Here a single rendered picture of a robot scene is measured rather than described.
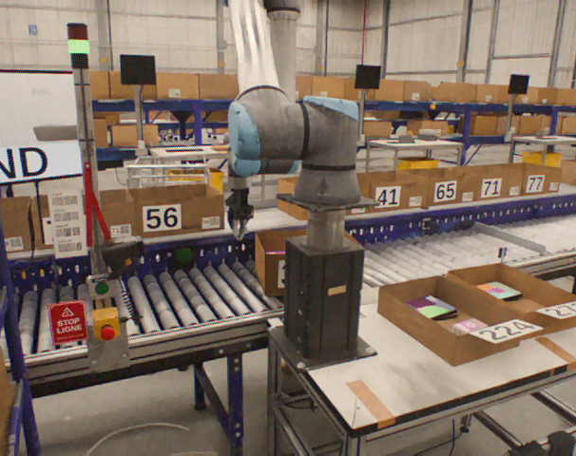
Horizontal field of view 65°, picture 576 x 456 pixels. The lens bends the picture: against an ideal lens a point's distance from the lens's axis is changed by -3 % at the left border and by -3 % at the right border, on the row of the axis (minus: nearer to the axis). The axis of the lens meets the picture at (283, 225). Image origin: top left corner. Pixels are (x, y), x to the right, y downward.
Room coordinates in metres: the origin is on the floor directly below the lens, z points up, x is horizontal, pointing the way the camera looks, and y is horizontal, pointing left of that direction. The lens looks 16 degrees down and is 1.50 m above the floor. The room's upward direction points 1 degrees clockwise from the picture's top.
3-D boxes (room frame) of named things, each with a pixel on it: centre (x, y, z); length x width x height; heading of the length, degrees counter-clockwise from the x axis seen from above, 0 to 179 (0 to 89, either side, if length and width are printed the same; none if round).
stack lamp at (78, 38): (1.26, 0.54, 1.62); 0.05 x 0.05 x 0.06
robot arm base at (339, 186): (1.28, -0.12, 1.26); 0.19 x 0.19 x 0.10
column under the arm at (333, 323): (1.28, -0.12, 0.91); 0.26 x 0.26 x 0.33; 22
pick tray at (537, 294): (1.52, -0.83, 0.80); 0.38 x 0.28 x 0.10; 21
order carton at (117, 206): (1.91, 0.85, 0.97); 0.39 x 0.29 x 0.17; 115
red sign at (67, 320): (1.20, 0.59, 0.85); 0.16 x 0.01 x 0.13; 115
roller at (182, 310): (1.62, 0.40, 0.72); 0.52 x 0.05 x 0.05; 25
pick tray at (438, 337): (1.38, -0.54, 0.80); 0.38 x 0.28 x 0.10; 25
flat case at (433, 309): (1.47, -0.50, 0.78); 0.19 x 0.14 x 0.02; 119
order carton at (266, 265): (1.79, -0.10, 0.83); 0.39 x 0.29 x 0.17; 101
